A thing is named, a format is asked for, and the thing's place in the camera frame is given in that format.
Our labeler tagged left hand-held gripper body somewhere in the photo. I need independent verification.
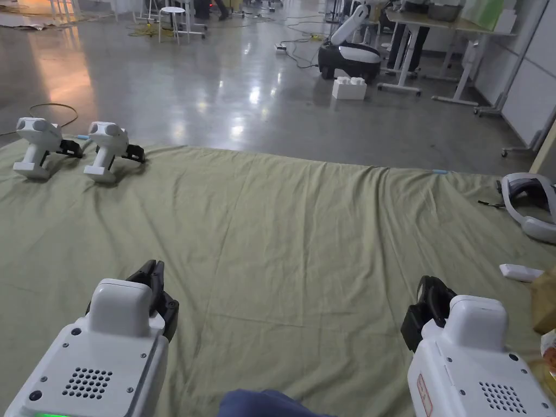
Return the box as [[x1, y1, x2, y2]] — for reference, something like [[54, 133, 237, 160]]
[[0, 277, 180, 417]]

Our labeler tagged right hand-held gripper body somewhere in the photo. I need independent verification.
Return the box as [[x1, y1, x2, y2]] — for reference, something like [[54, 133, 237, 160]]
[[400, 295, 556, 417]]

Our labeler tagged clear plastic bag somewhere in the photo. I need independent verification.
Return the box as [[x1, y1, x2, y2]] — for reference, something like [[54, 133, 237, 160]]
[[538, 328, 556, 394]]

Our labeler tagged white flat remote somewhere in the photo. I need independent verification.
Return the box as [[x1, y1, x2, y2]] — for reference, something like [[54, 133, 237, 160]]
[[499, 263, 545, 283]]

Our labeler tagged brown paper bag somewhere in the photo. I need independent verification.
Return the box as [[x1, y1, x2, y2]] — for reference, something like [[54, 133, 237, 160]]
[[530, 267, 556, 335]]

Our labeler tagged spare white hand-held gripper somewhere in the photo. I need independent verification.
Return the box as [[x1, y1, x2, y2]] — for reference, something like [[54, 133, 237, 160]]
[[83, 121, 147, 185], [12, 117, 84, 181]]

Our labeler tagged white and grey headset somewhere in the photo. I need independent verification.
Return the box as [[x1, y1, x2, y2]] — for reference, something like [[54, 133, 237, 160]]
[[477, 172, 556, 244]]

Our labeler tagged bed with pale green sheet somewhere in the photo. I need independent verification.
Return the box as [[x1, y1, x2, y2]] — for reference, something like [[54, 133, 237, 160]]
[[0, 138, 556, 417]]

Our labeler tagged dark blue garment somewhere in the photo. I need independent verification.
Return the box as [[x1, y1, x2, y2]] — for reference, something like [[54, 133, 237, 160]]
[[218, 389, 314, 417]]

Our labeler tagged white foam box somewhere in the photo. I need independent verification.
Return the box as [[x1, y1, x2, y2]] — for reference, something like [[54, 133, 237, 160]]
[[332, 76, 368, 101]]

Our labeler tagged white and black robot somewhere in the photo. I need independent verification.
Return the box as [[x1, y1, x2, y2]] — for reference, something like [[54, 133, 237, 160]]
[[318, 4, 384, 85]]

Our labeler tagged white round stool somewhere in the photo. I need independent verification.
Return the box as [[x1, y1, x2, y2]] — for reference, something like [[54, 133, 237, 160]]
[[158, 6, 193, 45]]

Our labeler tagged white-legged desk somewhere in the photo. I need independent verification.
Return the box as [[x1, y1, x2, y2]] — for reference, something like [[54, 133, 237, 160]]
[[376, 0, 519, 106]]

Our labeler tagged flat cardboard sheet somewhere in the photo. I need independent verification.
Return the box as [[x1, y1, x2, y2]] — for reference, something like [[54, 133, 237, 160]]
[[0, 12, 49, 31]]

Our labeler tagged thin dark floor cable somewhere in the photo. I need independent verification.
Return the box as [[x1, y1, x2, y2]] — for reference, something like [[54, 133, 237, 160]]
[[0, 103, 79, 136]]

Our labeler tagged yellow cable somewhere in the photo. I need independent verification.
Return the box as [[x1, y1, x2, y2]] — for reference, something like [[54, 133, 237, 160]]
[[125, 21, 162, 39]]

